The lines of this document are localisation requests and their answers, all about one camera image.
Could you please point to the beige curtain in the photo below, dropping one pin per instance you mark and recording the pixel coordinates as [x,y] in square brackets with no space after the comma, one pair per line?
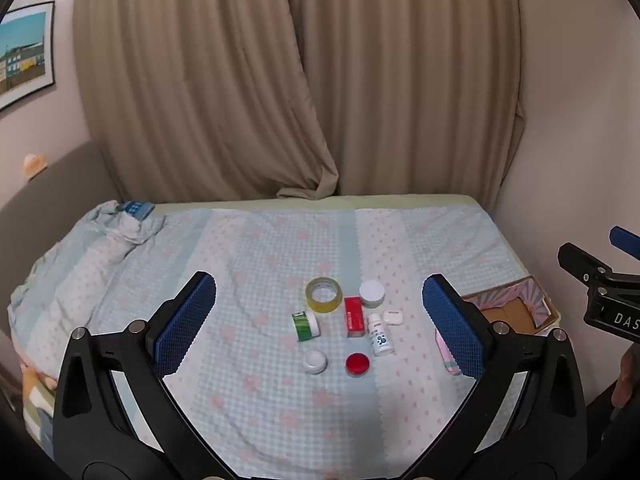
[410,85]
[190,85]

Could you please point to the striped cloth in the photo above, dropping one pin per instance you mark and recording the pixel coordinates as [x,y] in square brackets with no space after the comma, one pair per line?
[37,410]

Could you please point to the cardboard box pink striped lining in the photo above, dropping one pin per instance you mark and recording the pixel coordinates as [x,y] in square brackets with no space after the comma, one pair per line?
[510,312]

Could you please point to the person's right hand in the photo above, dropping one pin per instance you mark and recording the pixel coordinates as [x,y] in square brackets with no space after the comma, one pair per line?
[629,377]

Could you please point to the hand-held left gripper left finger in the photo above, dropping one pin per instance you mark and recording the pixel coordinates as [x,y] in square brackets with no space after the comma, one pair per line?
[185,325]

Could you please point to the small white jar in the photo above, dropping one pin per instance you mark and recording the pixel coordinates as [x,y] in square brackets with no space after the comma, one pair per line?
[315,361]

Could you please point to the large white lid jar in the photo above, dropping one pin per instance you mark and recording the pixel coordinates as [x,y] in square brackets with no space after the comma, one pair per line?
[372,291]

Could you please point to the white earbud case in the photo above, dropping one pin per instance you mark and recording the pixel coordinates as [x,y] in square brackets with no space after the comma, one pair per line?
[392,317]

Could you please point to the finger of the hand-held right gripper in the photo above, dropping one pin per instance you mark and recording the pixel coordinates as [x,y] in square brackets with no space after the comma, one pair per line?
[580,260]
[626,241]

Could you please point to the crumpled light blue blanket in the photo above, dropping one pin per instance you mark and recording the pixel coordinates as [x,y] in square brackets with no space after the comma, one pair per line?
[85,270]

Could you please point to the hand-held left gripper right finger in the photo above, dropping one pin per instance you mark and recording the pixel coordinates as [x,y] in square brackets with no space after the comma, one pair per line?
[452,330]

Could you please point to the green label jar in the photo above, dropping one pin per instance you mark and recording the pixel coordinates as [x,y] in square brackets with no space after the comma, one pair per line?
[302,327]

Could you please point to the blue patterned packet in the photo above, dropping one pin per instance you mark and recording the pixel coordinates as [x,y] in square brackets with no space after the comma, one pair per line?
[138,209]

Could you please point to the framed wall picture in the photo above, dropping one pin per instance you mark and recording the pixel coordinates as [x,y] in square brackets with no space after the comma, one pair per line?
[22,55]

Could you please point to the white bottle blue print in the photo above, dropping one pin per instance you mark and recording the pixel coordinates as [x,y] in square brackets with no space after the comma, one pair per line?
[381,340]

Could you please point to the padded headboard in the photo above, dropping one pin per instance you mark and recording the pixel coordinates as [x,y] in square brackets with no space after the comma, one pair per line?
[60,185]

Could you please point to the red carton box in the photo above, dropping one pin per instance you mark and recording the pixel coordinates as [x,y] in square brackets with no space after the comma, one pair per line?
[354,317]

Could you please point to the yellow tape roll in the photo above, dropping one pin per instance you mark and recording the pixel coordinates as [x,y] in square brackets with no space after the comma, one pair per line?
[312,302]

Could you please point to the red round lid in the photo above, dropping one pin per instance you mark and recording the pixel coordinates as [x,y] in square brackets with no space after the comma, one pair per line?
[358,363]

